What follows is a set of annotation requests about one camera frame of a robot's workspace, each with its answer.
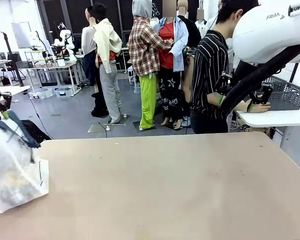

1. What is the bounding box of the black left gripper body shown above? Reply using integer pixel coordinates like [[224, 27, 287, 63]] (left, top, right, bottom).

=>
[[0, 85, 13, 115]]

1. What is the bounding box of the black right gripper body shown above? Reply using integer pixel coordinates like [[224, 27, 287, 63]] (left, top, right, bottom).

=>
[[233, 61, 260, 84]]

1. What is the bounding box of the grey plastic basket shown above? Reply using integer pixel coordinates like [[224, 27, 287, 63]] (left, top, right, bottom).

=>
[[258, 75, 300, 112]]

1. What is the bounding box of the clear navy-handled shopping bag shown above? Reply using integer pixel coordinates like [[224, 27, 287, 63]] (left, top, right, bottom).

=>
[[0, 109, 50, 214]]

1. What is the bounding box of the person's right forearm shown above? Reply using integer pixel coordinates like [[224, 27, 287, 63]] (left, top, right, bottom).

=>
[[206, 92, 250, 113]]

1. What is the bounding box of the black bag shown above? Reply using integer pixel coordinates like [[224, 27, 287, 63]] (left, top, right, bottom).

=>
[[19, 119, 52, 145]]

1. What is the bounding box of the person's right hand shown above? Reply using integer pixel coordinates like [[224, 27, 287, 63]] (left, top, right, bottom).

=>
[[247, 103, 272, 113]]

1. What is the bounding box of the white desk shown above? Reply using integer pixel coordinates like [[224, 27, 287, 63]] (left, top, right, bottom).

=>
[[0, 85, 31, 97]]

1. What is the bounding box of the person in striped shirt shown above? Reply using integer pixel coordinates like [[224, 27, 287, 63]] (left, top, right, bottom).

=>
[[189, 0, 260, 135]]

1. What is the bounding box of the white side table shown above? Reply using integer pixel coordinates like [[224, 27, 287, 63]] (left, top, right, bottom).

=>
[[235, 101, 300, 128]]

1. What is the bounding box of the black office chair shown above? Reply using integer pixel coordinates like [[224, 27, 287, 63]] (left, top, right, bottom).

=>
[[6, 51, 25, 80]]

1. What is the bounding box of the clear plastic storage bin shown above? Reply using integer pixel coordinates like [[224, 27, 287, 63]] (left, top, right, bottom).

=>
[[54, 86, 74, 98], [28, 87, 55, 100]]

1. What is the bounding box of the black tripod stand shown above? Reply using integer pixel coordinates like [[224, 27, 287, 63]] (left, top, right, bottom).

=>
[[0, 31, 26, 88]]

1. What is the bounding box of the mannequin with red shirt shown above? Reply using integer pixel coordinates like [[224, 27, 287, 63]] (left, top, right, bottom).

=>
[[152, 0, 190, 130]]

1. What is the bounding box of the mannequin with white shirt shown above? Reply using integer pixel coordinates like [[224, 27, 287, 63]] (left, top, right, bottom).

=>
[[194, 8, 216, 41]]

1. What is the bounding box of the grey whiteboard panel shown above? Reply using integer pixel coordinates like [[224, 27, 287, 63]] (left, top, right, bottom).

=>
[[10, 21, 32, 50]]

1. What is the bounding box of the mannequin with plaid shirt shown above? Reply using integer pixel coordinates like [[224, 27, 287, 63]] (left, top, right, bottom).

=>
[[126, 0, 174, 131]]

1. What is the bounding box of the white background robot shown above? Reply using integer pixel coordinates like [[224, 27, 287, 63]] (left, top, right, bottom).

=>
[[52, 21, 76, 61]]

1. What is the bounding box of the mannequin with beige jacket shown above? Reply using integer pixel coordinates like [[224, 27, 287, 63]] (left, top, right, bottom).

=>
[[80, 2, 124, 125]]

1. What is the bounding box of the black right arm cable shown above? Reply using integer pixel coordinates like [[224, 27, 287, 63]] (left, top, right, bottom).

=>
[[220, 44, 300, 115]]

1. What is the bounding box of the metal mannequin base plate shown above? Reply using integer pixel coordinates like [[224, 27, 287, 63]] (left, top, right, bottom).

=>
[[87, 123, 116, 134], [132, 120, 157, 131]]

